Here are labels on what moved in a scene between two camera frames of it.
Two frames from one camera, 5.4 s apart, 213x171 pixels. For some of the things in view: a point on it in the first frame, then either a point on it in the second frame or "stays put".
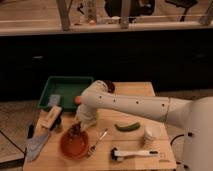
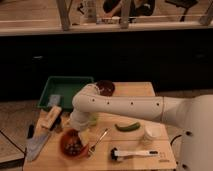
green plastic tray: (67, 87) stays put
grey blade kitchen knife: (34, 143) stays put
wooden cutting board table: (113, 142) stays put
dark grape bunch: (75, 129) → (72, 147)
